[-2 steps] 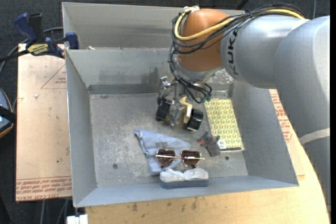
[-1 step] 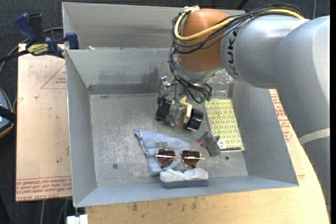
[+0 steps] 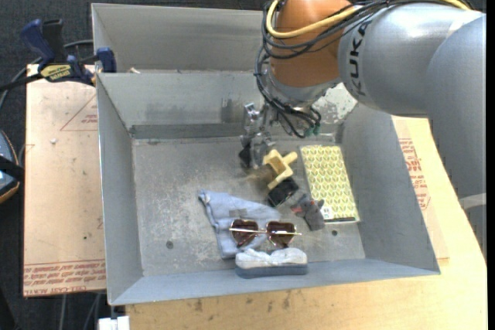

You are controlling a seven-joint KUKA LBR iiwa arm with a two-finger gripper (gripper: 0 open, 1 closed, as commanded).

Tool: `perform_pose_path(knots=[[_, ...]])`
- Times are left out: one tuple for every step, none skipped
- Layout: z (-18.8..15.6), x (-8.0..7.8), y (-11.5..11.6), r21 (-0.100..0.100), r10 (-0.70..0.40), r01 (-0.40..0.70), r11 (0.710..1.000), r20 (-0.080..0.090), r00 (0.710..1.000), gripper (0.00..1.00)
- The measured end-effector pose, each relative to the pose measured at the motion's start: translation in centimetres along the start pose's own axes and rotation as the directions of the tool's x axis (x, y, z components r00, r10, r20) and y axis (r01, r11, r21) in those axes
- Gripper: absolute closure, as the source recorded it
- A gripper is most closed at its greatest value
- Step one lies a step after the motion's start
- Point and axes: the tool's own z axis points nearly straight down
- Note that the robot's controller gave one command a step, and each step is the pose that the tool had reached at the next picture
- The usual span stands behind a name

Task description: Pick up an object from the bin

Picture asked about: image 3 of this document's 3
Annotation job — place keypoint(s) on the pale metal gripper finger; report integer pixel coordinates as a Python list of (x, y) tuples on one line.
[(251, 116), (263, 143)]

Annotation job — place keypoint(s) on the grey toy mouse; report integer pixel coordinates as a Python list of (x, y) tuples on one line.
[(314, 214)]

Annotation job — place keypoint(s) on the green and yellow patterned box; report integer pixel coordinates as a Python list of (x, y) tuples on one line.
[(328, 181)]

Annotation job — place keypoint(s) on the black box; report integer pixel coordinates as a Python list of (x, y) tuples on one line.
[(281, 192)]

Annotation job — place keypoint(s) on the pale blue cloth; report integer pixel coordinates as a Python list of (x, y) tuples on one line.
[(228, 210)]

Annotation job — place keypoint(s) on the cream plastic piece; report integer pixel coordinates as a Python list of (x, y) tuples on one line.
[(277, 166)]

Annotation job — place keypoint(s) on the grey metal bin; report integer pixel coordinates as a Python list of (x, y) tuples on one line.
[(178, 185)]

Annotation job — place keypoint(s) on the brown cardboard board red print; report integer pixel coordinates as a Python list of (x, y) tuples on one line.
[(62, 185)]

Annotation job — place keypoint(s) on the heart-shaped sunglasses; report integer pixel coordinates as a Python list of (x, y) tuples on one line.
[(279, 233)]

